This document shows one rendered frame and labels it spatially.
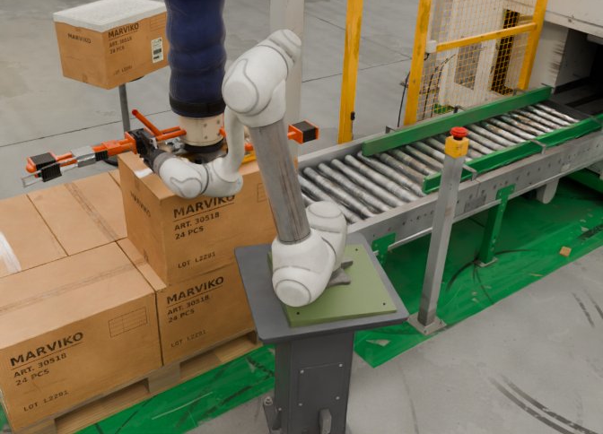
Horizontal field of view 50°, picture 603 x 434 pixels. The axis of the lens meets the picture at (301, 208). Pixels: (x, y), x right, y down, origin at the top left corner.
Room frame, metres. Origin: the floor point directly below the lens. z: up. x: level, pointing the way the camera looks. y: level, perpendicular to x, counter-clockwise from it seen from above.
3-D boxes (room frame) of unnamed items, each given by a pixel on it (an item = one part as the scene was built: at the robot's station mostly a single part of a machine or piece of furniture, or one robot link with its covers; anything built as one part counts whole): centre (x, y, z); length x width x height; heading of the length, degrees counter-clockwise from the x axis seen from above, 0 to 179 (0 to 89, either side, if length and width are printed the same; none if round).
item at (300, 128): (2.28, 0.00, 1.08); 0.09 x 0.08 x 0.05; 37
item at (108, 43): (4.11, 1.23, 0.82); 0.60 x 0.40 x 0.40; 150
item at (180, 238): (2.31, 0.38, 0.74); 0.60 x 0.40 x 0.40; 126
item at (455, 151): (2.45, -0.63, 0.50); 0.07 x 0.07 x 1.00; 37
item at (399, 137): (3.63, -0.94, 0.60); 1.60 x 0.10 x 0.09; 127
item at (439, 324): (2.45, -0.63, 0.01); 0.15 x 0.15 x 0.03; 37
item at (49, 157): (1.94, 0.88, 1.08); 0.08 x 0.07 x 0.05; 127
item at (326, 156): (3.47, -0.62, 0.50); 2.31 x 0.05 x 0.19; 127
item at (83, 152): (2.02, 0.77, 1.07); 0.07 x 0.07 x 0.04; 37
